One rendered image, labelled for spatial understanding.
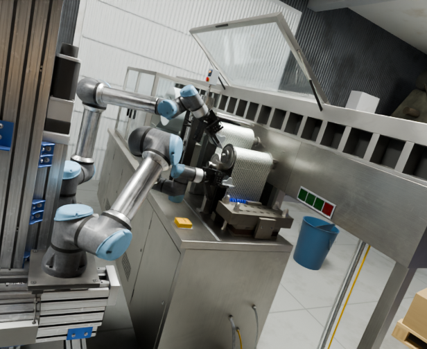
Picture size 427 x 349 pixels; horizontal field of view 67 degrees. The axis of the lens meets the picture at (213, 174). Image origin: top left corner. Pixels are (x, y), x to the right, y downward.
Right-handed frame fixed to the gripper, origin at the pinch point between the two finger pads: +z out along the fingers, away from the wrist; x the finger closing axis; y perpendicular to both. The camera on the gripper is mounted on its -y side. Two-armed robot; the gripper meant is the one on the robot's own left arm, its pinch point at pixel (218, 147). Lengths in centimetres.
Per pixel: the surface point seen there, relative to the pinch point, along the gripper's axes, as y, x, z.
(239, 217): -16.0, -23.9, 25.6
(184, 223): -38.7, -16.8, 11.7
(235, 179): -2.8, -4.3, 19.4
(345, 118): 50, -36, 12
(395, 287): 13, -79, 63
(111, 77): 0, 303, -20
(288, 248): -5, -30, 59
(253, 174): 7.2, -4.4, 24.5
